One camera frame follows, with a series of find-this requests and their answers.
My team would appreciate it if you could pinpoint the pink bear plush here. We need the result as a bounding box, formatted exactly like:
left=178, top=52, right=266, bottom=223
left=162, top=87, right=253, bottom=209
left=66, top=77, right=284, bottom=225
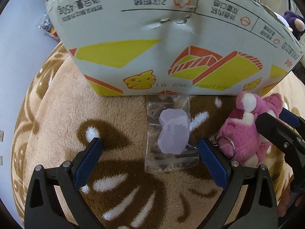
left=216, top=92, right=283, bottom=168

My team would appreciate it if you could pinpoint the purple haired doll plush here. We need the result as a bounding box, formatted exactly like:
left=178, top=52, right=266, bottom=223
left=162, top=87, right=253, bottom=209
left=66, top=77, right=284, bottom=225
left=283, top=10, right=305, bottom=41

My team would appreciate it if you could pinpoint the purple item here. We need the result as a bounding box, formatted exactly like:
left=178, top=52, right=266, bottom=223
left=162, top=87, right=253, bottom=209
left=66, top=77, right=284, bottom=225
left=144, top=94, right=199, bottom=173

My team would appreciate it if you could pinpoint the printed cardboard box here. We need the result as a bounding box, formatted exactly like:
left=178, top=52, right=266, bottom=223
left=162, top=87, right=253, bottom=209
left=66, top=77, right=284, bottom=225
left=46, top=0, right=303, bottom=96

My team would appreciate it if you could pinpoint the person's right hand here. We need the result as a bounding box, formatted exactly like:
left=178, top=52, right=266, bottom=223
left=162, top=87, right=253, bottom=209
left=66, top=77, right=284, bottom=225
left=278, top=176, right=294, bottom=217

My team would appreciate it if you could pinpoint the beige patterned blanket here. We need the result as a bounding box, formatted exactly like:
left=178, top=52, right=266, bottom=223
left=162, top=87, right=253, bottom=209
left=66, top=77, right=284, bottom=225
left=11, top=44, right=304, bottom=228

